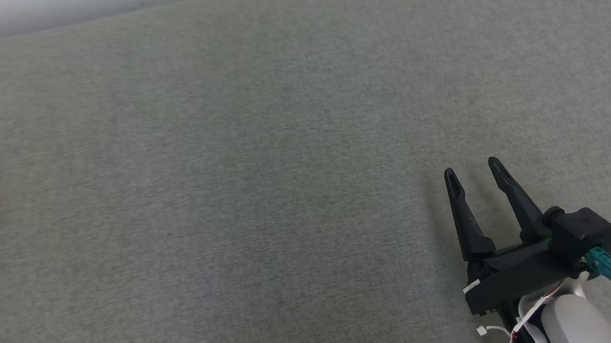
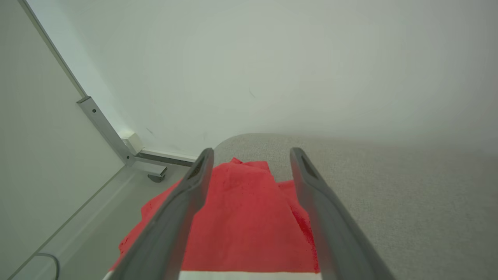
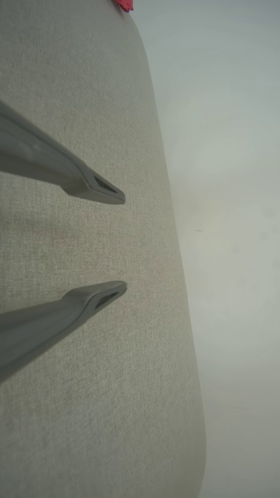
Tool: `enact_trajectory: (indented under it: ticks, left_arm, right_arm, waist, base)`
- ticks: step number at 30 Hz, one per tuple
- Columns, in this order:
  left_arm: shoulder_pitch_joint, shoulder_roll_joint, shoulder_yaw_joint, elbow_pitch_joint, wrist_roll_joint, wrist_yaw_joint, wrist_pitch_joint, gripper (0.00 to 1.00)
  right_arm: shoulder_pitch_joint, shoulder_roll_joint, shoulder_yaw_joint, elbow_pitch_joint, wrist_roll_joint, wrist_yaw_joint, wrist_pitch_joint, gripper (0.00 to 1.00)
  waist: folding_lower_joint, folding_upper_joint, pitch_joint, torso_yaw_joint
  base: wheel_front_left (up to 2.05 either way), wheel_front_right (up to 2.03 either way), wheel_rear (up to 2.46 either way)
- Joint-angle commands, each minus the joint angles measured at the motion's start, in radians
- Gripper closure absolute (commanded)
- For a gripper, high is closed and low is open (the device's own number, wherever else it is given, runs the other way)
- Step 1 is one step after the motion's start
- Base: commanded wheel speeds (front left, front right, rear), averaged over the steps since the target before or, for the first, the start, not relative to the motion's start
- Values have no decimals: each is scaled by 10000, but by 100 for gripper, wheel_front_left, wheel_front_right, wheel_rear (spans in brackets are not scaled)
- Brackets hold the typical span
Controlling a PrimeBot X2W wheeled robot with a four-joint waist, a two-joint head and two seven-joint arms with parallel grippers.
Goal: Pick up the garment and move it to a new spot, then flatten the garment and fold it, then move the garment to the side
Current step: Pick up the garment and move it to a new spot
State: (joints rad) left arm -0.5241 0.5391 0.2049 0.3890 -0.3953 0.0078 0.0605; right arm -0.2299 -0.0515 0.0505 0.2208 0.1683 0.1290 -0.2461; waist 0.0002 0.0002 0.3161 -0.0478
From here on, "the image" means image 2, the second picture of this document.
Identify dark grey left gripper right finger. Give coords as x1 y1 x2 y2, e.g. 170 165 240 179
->
289 147 396 280

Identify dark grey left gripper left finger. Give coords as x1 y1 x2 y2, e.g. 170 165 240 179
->
109 148 215 280

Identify red shorts with white trim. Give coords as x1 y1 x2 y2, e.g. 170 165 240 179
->
103 157 321 280

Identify white partition panel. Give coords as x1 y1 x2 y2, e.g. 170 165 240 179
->
0 0 127 280

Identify thin grey floor cable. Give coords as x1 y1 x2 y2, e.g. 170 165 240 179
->
33 252 61 280

